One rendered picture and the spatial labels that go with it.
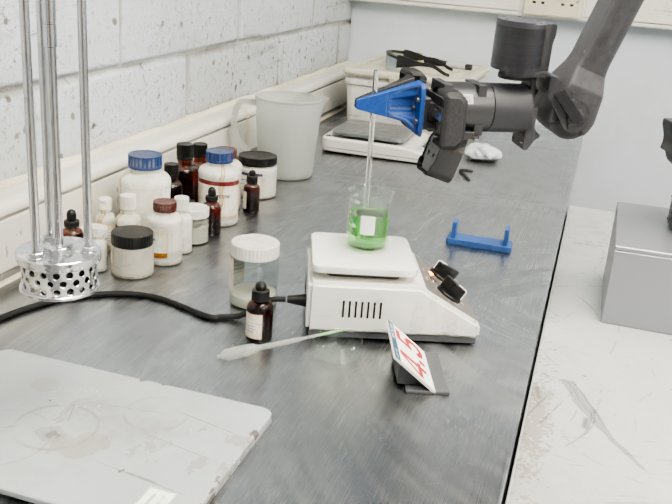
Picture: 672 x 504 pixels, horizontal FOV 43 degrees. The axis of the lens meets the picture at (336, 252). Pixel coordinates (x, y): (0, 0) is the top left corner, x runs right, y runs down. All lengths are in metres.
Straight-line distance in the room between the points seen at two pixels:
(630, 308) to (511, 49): 0.36
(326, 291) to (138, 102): 0.59
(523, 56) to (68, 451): 0.63
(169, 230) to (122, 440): 0.44
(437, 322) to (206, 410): 0.30
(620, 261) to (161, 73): 0.81
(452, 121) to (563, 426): 0.33
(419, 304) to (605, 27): 0.37
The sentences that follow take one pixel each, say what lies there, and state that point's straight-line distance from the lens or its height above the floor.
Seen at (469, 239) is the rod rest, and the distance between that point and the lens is 1.34.
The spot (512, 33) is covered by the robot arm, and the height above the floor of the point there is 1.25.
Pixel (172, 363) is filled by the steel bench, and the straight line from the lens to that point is 0.92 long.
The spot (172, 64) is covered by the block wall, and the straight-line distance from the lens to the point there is 1.52.
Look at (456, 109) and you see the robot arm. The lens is 0.92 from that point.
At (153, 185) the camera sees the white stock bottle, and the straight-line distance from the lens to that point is 1.21.
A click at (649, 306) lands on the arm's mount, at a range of 1.13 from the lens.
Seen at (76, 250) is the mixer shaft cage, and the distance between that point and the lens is 0.73.
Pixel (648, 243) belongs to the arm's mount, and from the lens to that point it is 1.12.
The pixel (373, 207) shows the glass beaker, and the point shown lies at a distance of 0.98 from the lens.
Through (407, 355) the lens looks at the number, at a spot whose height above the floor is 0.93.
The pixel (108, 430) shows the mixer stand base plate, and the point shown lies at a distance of 0.79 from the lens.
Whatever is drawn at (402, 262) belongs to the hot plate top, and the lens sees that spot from 0.98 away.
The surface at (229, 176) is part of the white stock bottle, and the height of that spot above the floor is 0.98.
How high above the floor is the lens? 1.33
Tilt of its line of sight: 20 degrees down
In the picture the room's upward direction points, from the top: 4 degrees clockwise
